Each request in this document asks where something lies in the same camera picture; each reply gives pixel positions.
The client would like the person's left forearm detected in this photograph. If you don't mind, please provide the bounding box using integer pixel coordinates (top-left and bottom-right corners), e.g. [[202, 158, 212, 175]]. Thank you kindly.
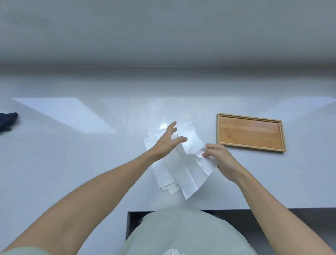
[[0, 148, 158, 255]]

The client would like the person's left hand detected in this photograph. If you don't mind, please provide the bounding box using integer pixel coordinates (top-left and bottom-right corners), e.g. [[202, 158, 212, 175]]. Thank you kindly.
[[150, 121, 188, 161]]

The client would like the wooden tray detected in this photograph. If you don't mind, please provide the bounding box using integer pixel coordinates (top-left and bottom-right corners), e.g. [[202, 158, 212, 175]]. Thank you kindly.
[[216, 113, 287, 153]]

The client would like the person's right forearm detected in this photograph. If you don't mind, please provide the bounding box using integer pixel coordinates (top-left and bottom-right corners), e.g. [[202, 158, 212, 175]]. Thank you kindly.
[[232, 168, 336, 255]]

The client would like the light green shirt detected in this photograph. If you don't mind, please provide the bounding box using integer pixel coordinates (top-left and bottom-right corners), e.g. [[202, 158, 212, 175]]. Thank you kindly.
[[0, 209, 259, 255]]

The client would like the stack of white paper napkins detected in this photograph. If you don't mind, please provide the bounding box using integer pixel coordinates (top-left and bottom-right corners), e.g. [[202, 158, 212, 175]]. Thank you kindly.
[[143, 121, 197, 195]]

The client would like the person's right hand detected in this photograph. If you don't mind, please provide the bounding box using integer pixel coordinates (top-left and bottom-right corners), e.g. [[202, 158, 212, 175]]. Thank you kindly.
[[202, 143, 248, 183]]

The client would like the white paper napkin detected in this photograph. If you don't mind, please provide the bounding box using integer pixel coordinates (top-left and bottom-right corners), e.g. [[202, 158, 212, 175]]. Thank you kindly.
[[166, 123, 219, 200]]

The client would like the dark cloth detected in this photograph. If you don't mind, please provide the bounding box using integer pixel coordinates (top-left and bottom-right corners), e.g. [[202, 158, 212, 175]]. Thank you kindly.
[[0, 112, 18, 135]]

